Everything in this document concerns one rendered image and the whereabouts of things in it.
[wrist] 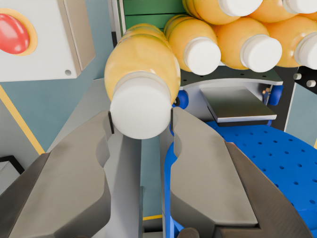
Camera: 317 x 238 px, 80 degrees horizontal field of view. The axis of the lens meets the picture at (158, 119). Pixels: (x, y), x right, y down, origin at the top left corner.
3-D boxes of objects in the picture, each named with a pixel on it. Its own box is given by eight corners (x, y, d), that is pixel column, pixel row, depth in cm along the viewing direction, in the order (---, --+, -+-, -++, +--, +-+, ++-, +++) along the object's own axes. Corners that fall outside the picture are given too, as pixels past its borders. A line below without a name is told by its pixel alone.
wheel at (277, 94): (265, 107, 40) (276, 109, 39) (271, 87, 38) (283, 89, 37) (269, 99, 43) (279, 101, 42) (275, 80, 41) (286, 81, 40)
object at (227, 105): (198, 97, 43) (215, 130, 33) (199, 88, 42) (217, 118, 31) (242, 95, 43) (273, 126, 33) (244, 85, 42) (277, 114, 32)
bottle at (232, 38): (236, 13, 37) (301, 24, 22) (226, 50, 41) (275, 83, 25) (200, 10, 37) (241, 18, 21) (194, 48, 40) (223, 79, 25)
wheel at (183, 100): (182, 114, 38) (189, 111, 39) (183, 94, 36) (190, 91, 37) (167, 107, 41) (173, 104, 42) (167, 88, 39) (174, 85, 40)
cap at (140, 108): (119, 130, 14) (115, 146, 13) (106, 80, 12) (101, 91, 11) (171, 125, 14) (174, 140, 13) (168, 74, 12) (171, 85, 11)
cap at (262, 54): (280, 37, 22) (290, 40, 21) (268, 70, 24) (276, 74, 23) (249, 34, 22) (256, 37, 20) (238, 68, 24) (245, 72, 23)
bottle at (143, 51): (125, 72, 31) (102, 150, 15) (116, 24, 27) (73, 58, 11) (169, 68, 31) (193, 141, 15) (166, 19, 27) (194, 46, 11)
